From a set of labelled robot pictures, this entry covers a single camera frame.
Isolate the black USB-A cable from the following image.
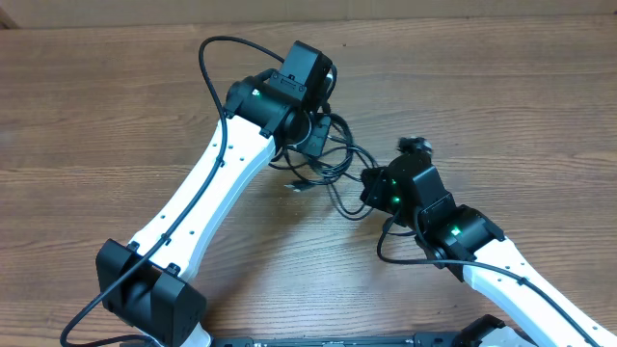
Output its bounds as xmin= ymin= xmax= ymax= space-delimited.
xmin=268 ymin=113 xmax=382 ymax=223

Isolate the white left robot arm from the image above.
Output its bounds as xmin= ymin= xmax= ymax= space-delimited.
xmin=95 ymin=41 xmax=335 ymax=346

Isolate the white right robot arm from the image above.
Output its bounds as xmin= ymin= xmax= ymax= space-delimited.
xmin=361 ymin=152 xmax=616 ymax=346

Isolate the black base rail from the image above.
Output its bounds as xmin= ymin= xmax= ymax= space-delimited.
xmin=210 ymin=330 xmax=487 ymax=347

